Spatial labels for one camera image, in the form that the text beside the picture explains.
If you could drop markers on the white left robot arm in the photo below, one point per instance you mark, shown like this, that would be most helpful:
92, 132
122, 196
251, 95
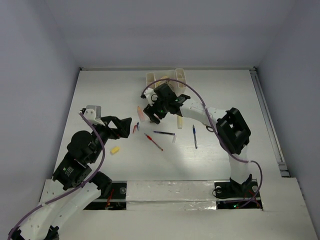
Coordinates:
77, 180

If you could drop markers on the yellow eraser block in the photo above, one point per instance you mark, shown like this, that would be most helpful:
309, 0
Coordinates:
114, 150

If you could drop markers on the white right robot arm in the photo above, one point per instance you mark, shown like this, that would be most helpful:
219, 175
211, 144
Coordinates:
229, 126

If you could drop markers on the white perforated organizer basket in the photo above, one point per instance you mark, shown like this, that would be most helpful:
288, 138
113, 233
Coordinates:
175, 78

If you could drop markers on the clear pen cap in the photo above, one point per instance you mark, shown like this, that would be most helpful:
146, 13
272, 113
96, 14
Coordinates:
174, 139

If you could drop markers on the pink highlighter marker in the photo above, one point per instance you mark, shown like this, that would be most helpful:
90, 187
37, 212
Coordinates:
140, 114

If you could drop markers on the patterned washi tape roll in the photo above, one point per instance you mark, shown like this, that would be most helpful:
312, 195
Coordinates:
165, 79

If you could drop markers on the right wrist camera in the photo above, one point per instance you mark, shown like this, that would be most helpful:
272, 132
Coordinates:
150, 96

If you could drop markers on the purple gel pen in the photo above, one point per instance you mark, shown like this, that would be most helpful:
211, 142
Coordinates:
164, 133

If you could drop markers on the red gel pen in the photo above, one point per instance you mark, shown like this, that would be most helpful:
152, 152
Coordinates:
158, 146

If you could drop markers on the yellow highlighter marker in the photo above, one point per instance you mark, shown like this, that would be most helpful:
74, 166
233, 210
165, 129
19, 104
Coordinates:
179, 122

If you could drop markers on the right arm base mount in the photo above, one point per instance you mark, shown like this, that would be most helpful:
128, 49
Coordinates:
231, 195

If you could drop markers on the black handled scissors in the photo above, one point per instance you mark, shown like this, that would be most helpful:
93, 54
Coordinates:
210, 129

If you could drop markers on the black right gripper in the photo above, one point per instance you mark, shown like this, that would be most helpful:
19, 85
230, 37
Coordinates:
151, 110

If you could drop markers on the blue ballpoint pen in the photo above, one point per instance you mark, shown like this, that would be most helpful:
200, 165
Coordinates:
194, 136

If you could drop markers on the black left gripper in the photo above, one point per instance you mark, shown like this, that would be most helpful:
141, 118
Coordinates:
123, 126

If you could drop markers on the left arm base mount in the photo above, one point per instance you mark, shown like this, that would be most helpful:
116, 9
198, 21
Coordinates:
115, 200

